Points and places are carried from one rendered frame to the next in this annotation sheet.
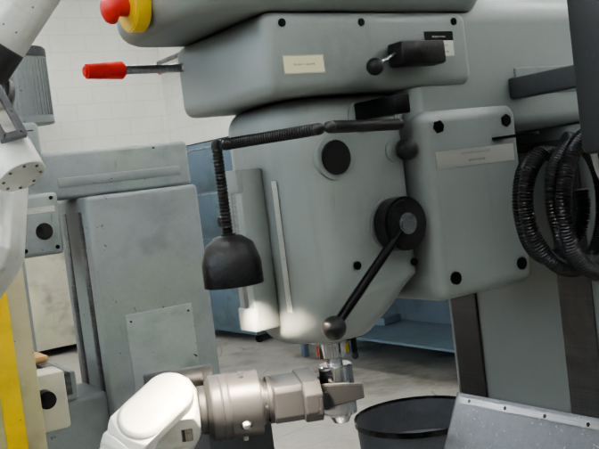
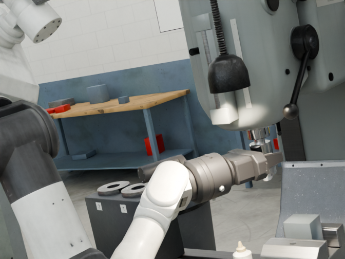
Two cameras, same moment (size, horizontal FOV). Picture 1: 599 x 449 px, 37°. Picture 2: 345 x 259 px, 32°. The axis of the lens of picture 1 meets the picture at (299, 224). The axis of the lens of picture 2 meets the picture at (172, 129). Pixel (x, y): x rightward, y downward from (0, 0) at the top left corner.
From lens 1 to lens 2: 0.52 m
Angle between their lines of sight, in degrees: 18
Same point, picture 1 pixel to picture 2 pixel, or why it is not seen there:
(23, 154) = (51, 13)
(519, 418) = (333, 168)
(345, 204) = (278, 31)
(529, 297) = (336, 92)
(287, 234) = (245, 54)
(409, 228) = (314, 44)
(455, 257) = (329, 63)
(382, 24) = not seen: outside the picture
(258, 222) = not seen: hidden behind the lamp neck
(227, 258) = (234, 69)
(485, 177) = (334, 12)
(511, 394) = (324, 155)
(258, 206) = not seen: hidden behind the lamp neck
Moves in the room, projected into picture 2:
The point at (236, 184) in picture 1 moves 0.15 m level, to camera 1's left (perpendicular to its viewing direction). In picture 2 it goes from (209, 23) to (132, 39)
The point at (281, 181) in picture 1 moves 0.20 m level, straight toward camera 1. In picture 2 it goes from (239, 18) to (296, 6)
